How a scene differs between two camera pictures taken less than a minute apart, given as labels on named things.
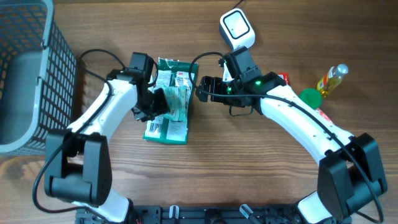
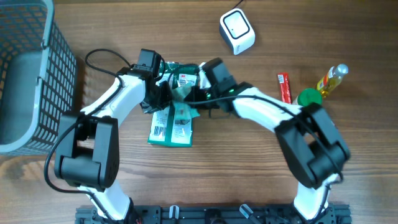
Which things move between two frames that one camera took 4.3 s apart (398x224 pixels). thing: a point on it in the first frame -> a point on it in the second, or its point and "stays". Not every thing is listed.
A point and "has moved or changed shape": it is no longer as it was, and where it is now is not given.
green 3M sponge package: x=171 y=73 has moved or changed shape
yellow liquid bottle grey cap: x=332 y=79 stays
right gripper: x=216 y=83 -> x=193 y=94
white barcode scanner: x=236 y=29 stays
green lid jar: x=313 y=97 stays
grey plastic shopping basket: x=38 y=77 stays
